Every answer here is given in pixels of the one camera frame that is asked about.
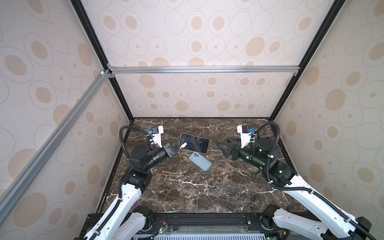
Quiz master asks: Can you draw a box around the light blue phone case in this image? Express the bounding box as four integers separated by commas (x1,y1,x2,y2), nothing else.
189,152,212,172

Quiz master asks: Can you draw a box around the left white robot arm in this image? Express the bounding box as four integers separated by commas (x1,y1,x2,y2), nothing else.
82,139,185,240

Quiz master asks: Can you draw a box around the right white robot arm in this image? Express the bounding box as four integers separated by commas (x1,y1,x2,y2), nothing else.
217,138,374,240

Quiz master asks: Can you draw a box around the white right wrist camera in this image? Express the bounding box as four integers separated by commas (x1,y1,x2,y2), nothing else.
237,125,256,149

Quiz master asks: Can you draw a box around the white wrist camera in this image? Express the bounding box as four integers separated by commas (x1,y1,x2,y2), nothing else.
148,126,164,148
237,125,256,149

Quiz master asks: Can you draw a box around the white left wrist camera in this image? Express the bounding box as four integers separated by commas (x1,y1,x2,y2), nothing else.
148,126,164,148

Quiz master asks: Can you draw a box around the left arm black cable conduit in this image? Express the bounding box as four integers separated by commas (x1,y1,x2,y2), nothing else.
118,125,151,199

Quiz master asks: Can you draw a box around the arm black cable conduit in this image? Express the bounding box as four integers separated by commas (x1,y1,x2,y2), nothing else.
118,125,151,199
253,121,377,240

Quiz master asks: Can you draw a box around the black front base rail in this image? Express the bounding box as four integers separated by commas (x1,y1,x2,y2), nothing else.
138,213,288,239

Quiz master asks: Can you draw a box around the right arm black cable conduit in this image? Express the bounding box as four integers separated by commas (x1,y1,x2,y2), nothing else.
253,121,377,240

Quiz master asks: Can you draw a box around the back aluminium rail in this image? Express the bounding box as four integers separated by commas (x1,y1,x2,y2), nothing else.
102,65,300,76

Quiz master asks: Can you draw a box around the aluminium rail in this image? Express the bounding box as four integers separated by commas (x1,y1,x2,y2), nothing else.
1,69,112,224
102,65,300,76

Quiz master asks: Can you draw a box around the left aluminium rail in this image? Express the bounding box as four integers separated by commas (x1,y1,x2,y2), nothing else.
1,69,112,224

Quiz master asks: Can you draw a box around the black corner frame post left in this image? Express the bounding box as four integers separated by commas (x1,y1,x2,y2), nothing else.
70,0,135,123

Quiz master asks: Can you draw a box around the black corner frame post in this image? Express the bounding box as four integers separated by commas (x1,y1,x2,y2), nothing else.
70,0,135,123
269,0,346,121

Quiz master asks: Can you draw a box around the black corner frame post right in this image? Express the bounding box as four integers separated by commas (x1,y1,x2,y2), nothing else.
269,0,346,121

